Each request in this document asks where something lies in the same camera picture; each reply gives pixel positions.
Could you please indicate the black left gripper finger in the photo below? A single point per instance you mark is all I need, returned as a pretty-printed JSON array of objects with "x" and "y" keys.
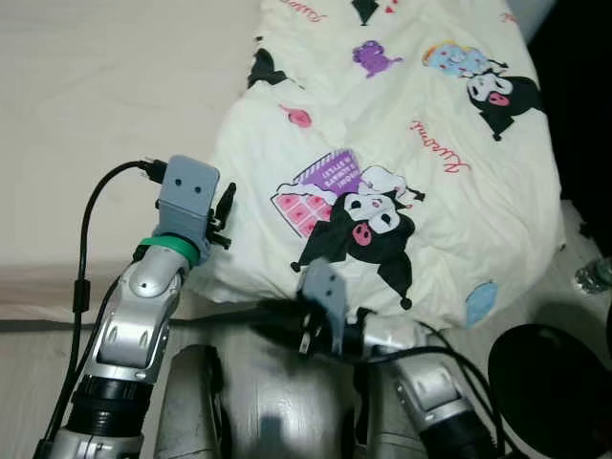
[{"x": 228, "y": 206}]

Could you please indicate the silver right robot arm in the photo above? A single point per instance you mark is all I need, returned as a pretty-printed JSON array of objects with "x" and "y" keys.
[{"x": 430, "y": 382}]

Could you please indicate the grey robot right leg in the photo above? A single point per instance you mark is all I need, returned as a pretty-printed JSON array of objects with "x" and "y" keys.
[{"x": 368, "y": 421}]

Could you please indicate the grey robot leg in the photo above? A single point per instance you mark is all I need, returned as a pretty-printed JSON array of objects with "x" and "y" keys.
[
  {"x": 368, "y": 421},
  {"x": 191, "y": 411}
]

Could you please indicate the grey robot left leg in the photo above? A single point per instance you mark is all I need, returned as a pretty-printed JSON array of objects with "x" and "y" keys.
[{"x": 191, "y": 411}]

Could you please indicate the bed with white sheet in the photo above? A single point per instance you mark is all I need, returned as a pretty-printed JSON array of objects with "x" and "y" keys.
[{"x": 96, "y": 76}]

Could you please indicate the clear plastic bottle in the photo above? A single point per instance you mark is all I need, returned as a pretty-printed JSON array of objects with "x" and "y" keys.
[{"x": 593, "y": 277}]

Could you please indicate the cream cartoon print blanket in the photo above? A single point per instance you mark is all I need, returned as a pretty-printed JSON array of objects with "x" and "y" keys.
[{"x": 430, "y": 143}]

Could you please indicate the black round fan base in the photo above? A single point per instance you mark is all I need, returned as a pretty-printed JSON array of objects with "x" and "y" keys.
[{"x": 550, "y": 392}]

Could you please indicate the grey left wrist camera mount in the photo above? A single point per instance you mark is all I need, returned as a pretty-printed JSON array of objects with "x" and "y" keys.
[{"x": 186, "y": 196}]

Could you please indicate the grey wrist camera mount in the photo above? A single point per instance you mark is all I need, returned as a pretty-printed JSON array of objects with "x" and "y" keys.
[
  {"x": 186, "y": 196},
  {"x": 323, "y": 292}
]

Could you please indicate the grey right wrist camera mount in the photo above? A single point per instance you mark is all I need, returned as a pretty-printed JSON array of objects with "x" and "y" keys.
[{"x": 323, "y": 292}]

